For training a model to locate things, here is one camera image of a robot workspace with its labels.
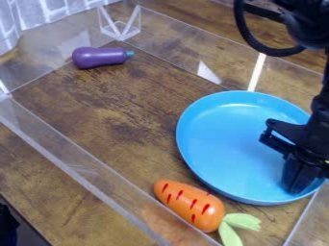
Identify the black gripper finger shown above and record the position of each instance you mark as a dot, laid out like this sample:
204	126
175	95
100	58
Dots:
301	172

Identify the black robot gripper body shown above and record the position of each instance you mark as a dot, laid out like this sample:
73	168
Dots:
303	140

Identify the blue round plastic tray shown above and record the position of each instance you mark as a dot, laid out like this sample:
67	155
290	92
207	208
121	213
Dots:
218	139

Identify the orange toy carrot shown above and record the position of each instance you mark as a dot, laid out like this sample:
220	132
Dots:
202	211

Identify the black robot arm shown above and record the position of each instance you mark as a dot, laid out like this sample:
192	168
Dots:
306	20

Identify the black bar on background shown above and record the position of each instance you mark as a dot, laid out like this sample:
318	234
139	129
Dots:
262	12

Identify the purple toy eggplant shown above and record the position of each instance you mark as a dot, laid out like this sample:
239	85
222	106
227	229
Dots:
88	57

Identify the white grid curtain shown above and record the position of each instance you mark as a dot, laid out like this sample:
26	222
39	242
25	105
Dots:
25	14

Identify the clear acrylic enclosure wall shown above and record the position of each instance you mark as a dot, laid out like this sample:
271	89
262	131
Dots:
87	134

